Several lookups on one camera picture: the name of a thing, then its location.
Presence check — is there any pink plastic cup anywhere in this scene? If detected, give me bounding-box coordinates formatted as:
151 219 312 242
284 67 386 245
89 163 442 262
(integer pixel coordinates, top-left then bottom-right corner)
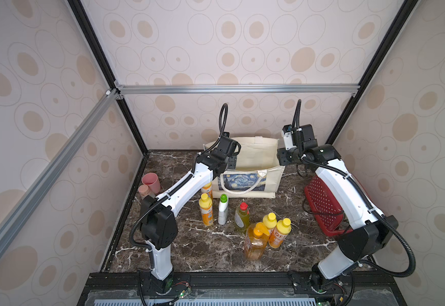
142 173 161 195

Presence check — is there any black corner frame post left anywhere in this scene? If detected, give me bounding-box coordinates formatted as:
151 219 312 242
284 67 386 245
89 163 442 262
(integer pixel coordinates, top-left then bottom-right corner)
68 0 149 155

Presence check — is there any silver aluminium crossbar back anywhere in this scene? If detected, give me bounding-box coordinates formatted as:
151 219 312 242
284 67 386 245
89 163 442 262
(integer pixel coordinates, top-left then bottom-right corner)
118 84 360 95

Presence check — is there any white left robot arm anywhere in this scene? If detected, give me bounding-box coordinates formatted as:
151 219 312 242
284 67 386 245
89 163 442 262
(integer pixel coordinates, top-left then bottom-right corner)
129 135 241 281

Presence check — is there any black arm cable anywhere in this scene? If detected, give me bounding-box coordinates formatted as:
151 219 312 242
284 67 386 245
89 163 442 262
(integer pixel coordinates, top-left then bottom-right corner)
129 103 229 249
292 99 417 278

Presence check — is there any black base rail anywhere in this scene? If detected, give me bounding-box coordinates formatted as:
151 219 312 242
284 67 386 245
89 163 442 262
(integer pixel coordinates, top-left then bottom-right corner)
77 271 406 305

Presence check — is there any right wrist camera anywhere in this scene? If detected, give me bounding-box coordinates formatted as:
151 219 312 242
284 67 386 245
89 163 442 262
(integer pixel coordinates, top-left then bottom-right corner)
282 124 295 150

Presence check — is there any green bottle red cap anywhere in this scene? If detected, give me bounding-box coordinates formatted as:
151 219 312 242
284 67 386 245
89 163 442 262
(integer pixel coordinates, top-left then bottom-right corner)
235 202 250 234

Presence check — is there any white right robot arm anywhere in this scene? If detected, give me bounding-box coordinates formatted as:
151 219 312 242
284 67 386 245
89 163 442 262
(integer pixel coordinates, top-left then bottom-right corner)
277 124 392 284

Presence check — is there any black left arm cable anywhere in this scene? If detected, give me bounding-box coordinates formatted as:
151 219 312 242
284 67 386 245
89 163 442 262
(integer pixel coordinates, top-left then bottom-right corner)
129 103 229 249

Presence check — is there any cream Starry Night tote bag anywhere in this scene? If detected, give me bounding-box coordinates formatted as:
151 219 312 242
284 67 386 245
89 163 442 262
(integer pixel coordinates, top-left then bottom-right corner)
212 136 285 198

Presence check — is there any orange soap bottle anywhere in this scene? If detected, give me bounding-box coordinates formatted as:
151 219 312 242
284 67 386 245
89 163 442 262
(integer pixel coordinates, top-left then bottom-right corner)
268 218 292 249
262 212 277 234
201 182 213 198
199 193 213 226

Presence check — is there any red polka dot toaster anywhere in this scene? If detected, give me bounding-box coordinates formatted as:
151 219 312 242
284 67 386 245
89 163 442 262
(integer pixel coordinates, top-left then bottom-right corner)
304 176 352 237

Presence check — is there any black corner frame post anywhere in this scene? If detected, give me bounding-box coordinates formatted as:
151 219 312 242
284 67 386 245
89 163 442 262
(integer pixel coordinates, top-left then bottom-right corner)
68 0 149 155
326 0 420 145

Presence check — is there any amber pump soap bottle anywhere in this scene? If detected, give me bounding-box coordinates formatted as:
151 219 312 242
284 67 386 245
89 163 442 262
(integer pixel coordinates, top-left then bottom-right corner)
244 222 270 261

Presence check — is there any white bottle green cap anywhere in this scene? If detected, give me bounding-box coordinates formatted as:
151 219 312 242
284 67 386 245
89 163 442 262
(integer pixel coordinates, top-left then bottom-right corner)
217 194 229 225

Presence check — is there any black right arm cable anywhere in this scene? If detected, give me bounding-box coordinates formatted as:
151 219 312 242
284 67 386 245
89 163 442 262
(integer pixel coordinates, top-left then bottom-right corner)
292 99 417 278

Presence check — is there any black corner frame post right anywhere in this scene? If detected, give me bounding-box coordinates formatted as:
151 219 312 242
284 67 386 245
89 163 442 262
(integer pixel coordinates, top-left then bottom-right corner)
326 0 420 145

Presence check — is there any orange soap bottle back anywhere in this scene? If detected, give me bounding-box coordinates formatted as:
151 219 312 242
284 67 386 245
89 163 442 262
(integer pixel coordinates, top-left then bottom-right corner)
201 182 213 198

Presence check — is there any silver aluminium crossbar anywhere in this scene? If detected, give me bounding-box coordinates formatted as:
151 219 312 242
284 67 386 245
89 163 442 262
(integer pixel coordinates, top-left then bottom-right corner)
118 84 360 95
0 89 119 259

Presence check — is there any silver aluminium crossbar left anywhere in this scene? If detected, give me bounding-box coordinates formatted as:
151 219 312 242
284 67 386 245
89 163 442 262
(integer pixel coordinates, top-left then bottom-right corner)
0 89 119 259

